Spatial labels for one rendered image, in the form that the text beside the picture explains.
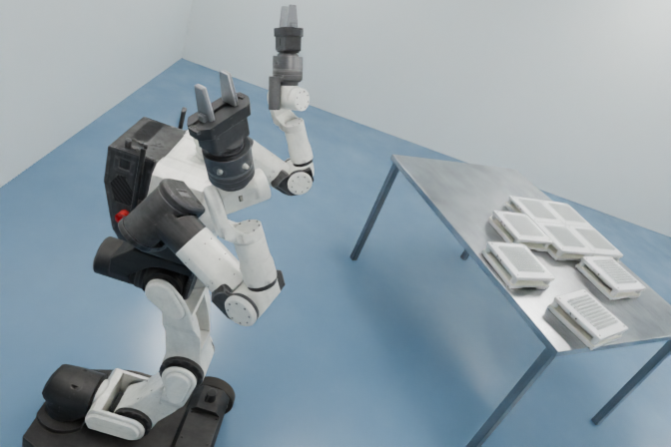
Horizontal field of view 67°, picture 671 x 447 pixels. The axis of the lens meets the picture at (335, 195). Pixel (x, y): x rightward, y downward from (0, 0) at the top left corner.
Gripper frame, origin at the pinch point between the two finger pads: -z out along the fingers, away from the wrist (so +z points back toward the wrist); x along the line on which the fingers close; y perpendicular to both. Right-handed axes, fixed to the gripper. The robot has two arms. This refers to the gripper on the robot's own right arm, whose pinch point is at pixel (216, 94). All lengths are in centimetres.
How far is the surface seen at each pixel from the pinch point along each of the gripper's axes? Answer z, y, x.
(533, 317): 143, 54, 99
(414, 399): 217, 23, 70
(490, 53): 215, -103, 422
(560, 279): 161, 56, 142
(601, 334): 142, 80, 109
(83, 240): 167, -162, 12
